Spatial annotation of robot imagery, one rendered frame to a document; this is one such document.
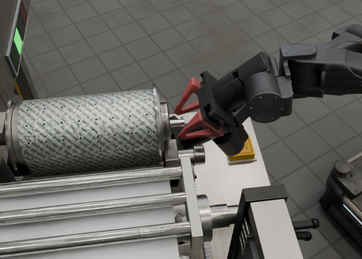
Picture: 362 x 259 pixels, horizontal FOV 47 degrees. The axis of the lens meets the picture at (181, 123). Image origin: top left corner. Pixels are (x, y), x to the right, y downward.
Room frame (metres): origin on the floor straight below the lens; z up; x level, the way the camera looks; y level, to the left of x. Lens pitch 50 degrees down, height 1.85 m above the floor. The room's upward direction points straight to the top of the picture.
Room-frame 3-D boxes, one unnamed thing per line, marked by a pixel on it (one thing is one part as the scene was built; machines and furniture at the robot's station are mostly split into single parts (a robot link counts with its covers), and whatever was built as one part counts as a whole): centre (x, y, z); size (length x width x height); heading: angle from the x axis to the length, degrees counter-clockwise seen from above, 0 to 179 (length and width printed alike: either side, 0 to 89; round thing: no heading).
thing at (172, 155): (0.47, 0.00, 1.05); 0.06 x 0.05 x 0.31; 97
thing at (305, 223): (0.24, -0.15, 1.37); 0.05 x 0.01 x 0.01; 97
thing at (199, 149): (0.48, -0.04, 1.18); 0.04 x 0.02 x 0.04; 7
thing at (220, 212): (0.27, -0.07, 1.34); 0.06 x 0.03 x 0.03; 97
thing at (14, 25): (0.85, 0.42, 1.19); 0.25 x 0.01 x 0.07; 7
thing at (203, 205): (0.26, -0.01, 1.34); 0.06 x 0.06 x 0.06; 7
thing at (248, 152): (0.69, -0.17, 0.91); 0.07 x 0.07 x 0.02; 7
